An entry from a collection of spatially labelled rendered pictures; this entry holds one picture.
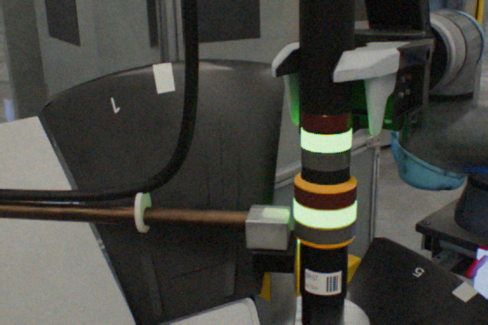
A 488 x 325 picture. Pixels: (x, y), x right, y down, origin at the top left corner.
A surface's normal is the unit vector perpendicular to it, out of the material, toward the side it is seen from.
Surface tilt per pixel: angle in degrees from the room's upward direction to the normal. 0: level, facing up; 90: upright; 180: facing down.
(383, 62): 90
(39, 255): 50
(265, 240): 90
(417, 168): 92
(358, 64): 41
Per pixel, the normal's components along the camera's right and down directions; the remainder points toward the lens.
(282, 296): -0.16, 0.29
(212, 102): 0.03, -0.48
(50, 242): 0.53, -0.47
